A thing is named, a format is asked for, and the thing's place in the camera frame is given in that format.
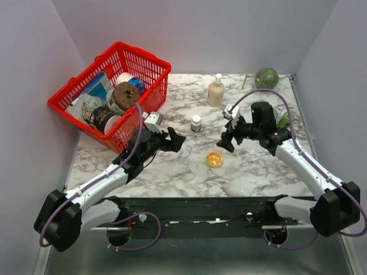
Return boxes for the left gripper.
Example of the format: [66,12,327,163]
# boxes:
[140,127,186,164]

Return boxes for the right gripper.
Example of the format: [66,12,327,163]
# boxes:
[216,113,262,152]

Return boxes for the small pill bottle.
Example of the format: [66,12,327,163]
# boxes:
[190,115,202,132]

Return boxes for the orange pill dish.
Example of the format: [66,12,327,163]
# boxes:
[205,152,223,168]

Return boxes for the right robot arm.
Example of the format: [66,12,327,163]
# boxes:
[217,101,360,237]

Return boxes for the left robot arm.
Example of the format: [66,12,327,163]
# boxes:
[33,127,186,252]

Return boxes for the beige soap pump bottle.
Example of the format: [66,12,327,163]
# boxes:
[207,73,225,107]

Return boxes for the green cylinder bottle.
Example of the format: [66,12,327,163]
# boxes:
[277,111,295,128]

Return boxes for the green melon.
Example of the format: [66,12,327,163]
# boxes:
[255,68,279,89]

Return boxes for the brown round cork block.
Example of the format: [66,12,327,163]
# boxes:
[112,82,140,111]

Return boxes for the white printed cup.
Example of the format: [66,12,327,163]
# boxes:
[105,89,126,116]

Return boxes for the black face cream tub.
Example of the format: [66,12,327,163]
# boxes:
[89,106,121,134]

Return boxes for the white blue tissue roll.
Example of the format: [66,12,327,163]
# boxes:
[115,72,146,95]

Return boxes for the blue white packet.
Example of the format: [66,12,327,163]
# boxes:
[71,72,113,105]

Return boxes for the red plastic shopping basket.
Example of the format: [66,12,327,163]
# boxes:
[48,41,171,154]

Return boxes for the silver cartoon snack bag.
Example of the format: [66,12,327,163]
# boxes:
[65,94,104,125]

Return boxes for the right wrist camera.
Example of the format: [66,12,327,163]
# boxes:
[222,103,240,129]

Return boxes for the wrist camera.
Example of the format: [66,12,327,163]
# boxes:
[142,112,163,133]
[222,103,240,129]

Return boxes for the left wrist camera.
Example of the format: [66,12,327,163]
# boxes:
[142,112,163,133]

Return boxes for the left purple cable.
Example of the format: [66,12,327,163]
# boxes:
[38,103,144,249]

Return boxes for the purple cable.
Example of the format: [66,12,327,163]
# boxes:
[233,88,367,237]
[38,103,144,249]

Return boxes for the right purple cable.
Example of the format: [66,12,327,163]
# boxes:
[233,88,367,237]

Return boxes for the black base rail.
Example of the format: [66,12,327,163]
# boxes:
[105,196,313,241]

